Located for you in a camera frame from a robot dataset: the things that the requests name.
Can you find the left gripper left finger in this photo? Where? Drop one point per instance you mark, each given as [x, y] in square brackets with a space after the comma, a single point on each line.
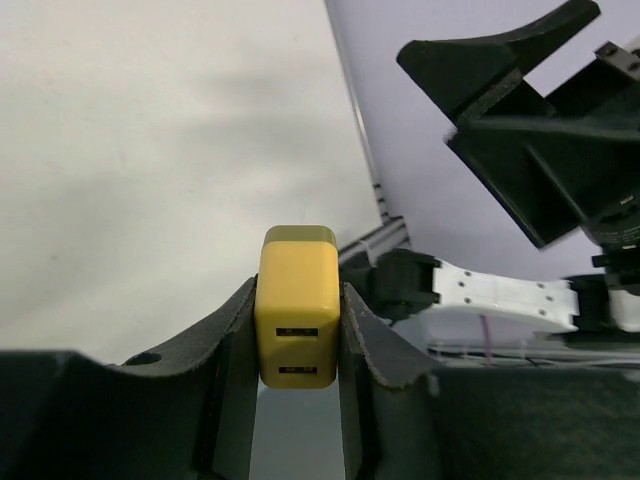
[184, 409]

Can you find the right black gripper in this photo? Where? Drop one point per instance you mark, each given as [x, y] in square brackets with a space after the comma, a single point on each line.
[578, 169]

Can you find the yellow cube block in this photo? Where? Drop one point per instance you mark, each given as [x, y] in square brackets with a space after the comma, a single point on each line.
[298, 307]

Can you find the aluminium rail frame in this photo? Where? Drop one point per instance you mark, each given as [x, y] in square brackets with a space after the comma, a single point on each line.
[380, 235]

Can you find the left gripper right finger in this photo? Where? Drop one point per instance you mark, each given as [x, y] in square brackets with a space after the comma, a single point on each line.
[406, 416]

